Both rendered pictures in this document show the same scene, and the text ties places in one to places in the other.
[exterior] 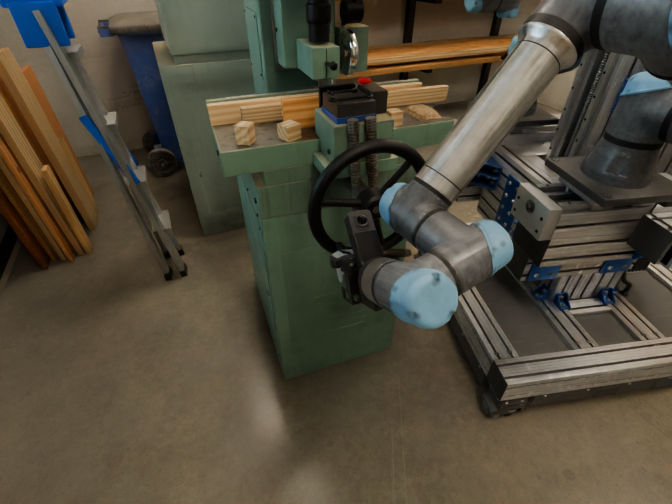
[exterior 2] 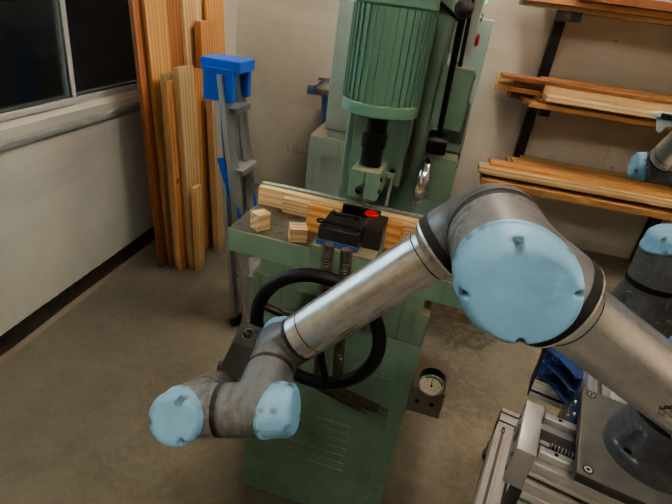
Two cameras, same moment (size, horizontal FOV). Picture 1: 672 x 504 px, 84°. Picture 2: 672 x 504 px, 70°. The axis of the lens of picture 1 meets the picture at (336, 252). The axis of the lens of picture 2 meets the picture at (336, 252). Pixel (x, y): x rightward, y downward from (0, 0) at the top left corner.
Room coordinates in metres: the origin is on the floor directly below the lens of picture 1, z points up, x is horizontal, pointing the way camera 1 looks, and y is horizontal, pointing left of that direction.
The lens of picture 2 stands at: (0.05, -0.51, 1.42)
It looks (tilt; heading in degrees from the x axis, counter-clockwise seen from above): 28 degrees down; 32
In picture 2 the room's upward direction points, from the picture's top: 8 degrees clockwise
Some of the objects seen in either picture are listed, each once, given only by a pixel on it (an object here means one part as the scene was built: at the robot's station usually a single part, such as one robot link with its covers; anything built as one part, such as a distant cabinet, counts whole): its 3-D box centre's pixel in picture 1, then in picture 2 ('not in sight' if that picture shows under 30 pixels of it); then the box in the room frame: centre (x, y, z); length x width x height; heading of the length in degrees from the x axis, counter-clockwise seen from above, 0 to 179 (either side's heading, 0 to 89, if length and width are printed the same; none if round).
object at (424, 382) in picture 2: not in sight; (431, 383); (0.92, -0.28, 0.65); 0.06 x 0.04 x 0.08; 110
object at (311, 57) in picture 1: (318, 61); (369, 179); (1.05, 0.05, 1.03); 0.14 x 0.07 x 0.09; 20
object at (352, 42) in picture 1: (347, 52); (422, 179); (1.19, -0.03, 1.02); 0.12 x 0.03 x 0.12; 20
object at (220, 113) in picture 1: (322, 102); (367, 218); (1.05, 0.04, 0.93); 0.60 x 0.02 x 0.05; 110
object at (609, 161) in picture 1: (624, 154); (664, 433); (0.84, -0.68, 0.87); 0.15 x 0.15 x 0.10
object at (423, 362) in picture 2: not in sight; (428, 386); (0.99, -0.25, 0.58); 0.12 x 0.08 x 0.08; 20
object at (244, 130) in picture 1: (245, 133); (260, 219); (0.83, 0.21, 0.92); 0.04 x 0.03 x 0.04; 167
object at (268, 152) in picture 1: (339, 138); (352, 258); (0.93, -0.01, 0.87); 0.61 x 0.30 x 0.06; 110
